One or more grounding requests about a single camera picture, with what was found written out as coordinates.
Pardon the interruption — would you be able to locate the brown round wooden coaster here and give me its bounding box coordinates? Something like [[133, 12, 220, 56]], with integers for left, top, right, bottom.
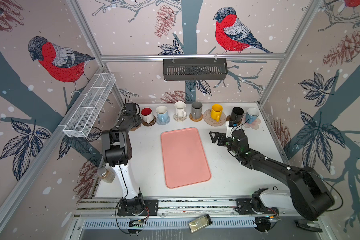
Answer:
[[226, 115, 242, 127]]

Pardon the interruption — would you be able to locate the round bunny print coaster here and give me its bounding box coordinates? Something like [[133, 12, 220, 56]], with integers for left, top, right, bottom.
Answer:
[[203, 109, 227, 127]]

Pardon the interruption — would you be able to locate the light blue mug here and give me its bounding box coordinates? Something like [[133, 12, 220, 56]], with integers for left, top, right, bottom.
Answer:
[[156, 106, 169, 122]]

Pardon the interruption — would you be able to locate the tan paw shaped coaster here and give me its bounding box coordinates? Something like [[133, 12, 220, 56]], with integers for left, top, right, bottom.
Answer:
[[131, 125, 142, 132]]

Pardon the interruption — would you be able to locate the grey round felt coaster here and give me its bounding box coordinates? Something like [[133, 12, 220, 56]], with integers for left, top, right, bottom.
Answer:
[[157, 117, 171, 125]]

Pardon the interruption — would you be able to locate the pink rectangular tray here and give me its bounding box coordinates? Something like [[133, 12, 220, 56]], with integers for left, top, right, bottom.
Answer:
[[161, 128, 212, 189]]

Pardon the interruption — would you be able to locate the grey mug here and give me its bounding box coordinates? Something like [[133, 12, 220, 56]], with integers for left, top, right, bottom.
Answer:
[[191, 102, 203, 120]]

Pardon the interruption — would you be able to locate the fallen spice jar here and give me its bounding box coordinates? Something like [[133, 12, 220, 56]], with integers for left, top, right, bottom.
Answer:
[[189, 214, 212, 234]]

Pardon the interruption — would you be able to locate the white wire mesh shelf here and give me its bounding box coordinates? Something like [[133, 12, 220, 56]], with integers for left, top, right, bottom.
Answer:
[[63, 73, 116, 138]]

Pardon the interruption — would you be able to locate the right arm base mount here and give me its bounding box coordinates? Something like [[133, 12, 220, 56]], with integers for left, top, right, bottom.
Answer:
[[234, 188, 280, 234]]

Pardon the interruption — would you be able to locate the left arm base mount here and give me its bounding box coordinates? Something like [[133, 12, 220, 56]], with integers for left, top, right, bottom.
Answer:
[[115, 187, 159, 235]]

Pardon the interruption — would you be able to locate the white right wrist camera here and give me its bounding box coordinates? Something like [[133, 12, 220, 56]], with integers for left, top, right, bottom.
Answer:
[[226, 121, 238, 138]]

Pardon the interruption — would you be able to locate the red interior white mug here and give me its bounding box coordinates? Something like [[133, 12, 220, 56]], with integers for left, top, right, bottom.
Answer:
[[141, 108, 154, 124]]

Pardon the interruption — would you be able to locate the black clamp tool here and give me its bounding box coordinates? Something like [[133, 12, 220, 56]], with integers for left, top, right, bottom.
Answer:
[[294, 220, 323, 233]]

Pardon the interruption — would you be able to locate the brown rattan woven coaster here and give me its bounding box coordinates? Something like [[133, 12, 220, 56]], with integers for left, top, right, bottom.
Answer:
[[189, 113, 204, 122]]

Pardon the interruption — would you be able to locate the black hanging wire basket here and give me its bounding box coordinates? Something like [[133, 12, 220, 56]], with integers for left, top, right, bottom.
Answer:
[[163, 59, 228, 81]]

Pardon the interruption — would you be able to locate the dark brown glossy coaster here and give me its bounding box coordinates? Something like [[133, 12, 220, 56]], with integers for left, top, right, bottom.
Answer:
[[143, 116, 157, 127]]

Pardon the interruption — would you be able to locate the yellow mug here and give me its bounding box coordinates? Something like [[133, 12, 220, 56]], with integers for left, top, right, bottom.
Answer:
[[211, 104, 223, 122]]

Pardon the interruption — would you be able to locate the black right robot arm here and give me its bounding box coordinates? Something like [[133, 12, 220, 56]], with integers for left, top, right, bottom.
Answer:
[[209, 129, 335, 221]]

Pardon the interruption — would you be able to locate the black mug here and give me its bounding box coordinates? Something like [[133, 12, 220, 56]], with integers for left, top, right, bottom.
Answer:
[[230, 107, 244, 121]]

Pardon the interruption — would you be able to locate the white blue handled mug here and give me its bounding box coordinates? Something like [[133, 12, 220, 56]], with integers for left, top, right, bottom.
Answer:
[[245, 108, 260, 124]]

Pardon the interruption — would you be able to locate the white faceted mug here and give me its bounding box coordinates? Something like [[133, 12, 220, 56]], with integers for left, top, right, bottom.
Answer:
[[175, 101, 187, 118]]

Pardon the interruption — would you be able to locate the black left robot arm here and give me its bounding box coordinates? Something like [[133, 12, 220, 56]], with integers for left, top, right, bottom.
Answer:
[[101, 114, 143, 200]]

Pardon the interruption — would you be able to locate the pink flower shaped coaster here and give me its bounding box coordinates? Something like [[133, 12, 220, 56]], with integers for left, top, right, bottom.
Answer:
[[243, 118, 262, 130]]

